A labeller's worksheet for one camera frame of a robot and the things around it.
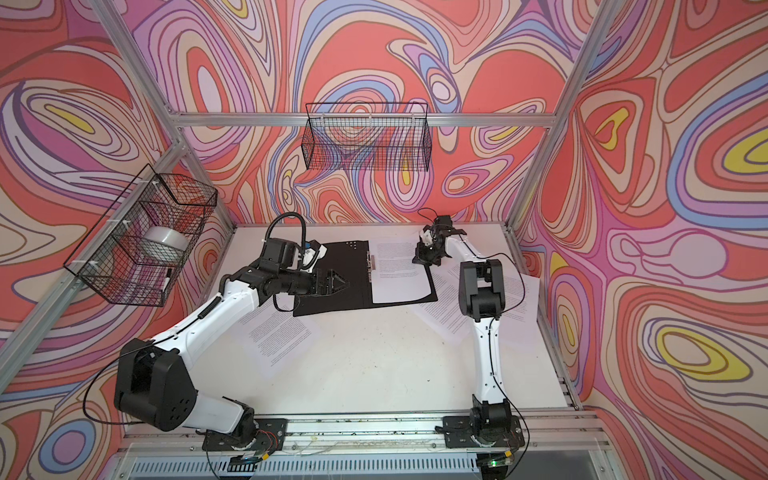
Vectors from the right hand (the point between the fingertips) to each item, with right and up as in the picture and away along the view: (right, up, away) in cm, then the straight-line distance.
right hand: (416, 263), depth 108 cm
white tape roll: (-66, +8, -35) cm, 75 cm away
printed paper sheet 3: (+8, -16, -13) cm, 22 cm away
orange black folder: (-24, +1, +1) cm, 25 cm away
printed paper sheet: (-45, -22, -18) cm, 53 cm away
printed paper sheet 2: (-7, -5, -4) cm, 10 cm away
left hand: (-24, -4, -28) cm, 37 cm away
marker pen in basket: (-66, -3, -35) cm, 75 cm away
